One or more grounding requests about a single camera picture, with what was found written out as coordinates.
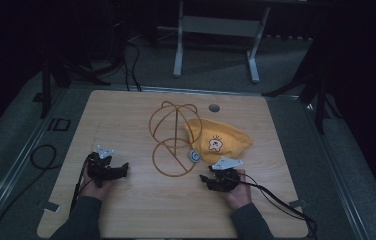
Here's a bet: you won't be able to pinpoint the black metal stand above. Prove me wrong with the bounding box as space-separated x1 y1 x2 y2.
39 0 127 120
261 19 343 136

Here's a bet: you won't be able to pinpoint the grey table corner bracket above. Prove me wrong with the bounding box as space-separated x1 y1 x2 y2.
288 199 308 210

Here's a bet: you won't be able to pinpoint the white metal desk frame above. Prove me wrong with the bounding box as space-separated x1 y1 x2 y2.
171 0 272 85

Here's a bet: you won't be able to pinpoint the right hand-held gripper black cable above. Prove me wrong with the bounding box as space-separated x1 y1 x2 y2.
238 172 318 238

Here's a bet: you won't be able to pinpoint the black hanging cables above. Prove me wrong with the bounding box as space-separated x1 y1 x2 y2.
121 39 143 93

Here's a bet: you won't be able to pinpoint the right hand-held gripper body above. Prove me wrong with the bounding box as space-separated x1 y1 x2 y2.
208 156 244 193

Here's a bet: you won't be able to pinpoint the yellow hat with cartoon print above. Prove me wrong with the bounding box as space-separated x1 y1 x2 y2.
183 117 254 165

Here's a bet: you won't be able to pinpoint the person's left hand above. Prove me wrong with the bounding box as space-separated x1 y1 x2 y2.
79 173 114 202

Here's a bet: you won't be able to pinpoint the person's right hand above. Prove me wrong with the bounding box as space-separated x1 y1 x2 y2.
223 168 254 211

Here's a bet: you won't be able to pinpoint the left hand-held gripper black cable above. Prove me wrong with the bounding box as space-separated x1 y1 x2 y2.
69 155 94 214

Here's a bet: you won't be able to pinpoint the black floor cable loop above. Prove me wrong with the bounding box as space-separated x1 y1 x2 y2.
0 143 63 240

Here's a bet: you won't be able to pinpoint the small round white badge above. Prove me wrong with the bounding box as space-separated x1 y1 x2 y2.
189 149 202 164

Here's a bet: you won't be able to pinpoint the black square floor frame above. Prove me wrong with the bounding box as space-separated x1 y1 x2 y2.
46 117 72 133

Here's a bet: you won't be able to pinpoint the hand-held gripper black cable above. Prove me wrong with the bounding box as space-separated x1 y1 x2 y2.
238 172 318 238
69 155 94 214

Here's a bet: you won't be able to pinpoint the gold wire hat stand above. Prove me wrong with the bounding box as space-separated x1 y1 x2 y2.
148 100 204 178

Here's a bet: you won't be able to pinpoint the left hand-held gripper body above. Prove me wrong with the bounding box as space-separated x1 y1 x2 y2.
86 144 118 188

